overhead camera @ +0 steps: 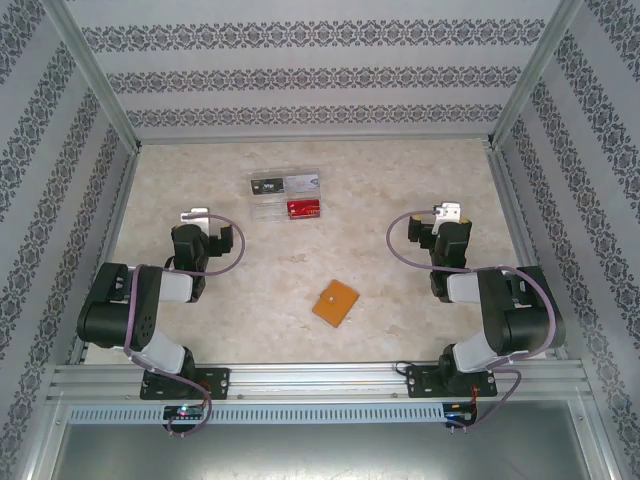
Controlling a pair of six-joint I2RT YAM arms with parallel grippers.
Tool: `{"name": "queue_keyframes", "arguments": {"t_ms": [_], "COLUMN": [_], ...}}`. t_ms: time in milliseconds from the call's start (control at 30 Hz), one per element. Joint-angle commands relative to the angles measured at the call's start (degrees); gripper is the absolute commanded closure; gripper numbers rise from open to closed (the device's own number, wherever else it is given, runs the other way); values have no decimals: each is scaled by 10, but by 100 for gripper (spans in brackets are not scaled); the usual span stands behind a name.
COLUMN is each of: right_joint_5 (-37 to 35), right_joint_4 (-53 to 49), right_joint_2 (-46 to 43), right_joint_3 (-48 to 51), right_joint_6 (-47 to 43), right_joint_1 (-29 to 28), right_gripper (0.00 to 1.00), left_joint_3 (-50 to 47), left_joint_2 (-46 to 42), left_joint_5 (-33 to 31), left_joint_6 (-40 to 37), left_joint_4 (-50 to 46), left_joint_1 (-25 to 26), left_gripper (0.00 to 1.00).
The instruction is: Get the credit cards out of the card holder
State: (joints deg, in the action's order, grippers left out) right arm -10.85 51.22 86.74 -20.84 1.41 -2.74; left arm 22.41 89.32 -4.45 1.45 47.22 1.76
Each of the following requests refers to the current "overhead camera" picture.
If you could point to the black VIP card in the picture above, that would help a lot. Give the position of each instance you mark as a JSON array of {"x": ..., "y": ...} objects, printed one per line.
[{"x": 267, "y": 187}]

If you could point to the red VIP card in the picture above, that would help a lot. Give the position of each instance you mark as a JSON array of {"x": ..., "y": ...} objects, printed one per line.
[{"x": 302, "y": 209}]

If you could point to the orange leather card holder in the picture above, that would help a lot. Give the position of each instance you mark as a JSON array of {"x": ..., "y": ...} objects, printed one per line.
[{"x": 335, "y": 305}]

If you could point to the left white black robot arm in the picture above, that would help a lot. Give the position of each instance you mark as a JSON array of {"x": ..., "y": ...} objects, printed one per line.
[{"x": 150, "y": 310}]

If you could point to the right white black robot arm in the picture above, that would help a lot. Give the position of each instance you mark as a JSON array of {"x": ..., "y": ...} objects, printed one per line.
[{"x": 525, "y": 320}]

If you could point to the clear acrylic card tray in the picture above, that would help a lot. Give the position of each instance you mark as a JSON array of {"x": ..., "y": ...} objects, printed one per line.
[{"x": 267, "y": 210}]

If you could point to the silver white card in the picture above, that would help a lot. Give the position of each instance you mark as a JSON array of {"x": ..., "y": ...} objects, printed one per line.
[{"x": 302, "y": 185}]

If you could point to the grey metal panel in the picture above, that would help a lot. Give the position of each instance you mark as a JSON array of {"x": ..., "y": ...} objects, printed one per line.
[{"x": 320, "y": 455}]

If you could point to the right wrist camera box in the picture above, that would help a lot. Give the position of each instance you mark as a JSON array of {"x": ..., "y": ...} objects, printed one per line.
[{"x": 447, "y": 212}]

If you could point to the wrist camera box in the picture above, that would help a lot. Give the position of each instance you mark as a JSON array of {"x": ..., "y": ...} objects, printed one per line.
[
  {"x": 447, "y": 212},
  {"x": 195, "y": 215}
]

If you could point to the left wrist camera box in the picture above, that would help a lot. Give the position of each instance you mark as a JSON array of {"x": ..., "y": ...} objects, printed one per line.
[{"x": 195, "y": 215}]

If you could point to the aluminium side rail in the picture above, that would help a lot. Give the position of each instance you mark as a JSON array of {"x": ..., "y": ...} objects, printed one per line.
[
  {"x": 510, "y": 210},
  {"x": 120, "y": 210}
]

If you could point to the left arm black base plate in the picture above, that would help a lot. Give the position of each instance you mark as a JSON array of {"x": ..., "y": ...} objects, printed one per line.
[{"x": 220, "y": 382}]

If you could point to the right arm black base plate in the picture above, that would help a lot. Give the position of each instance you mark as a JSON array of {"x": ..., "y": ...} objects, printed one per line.
[{"x": 417, "y": 382}]

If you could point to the aluminium frame post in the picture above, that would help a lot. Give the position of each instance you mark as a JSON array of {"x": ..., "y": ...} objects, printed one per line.
[
  {"x": 537, "y": 70},
  {"x": 90, "y": 70}
]

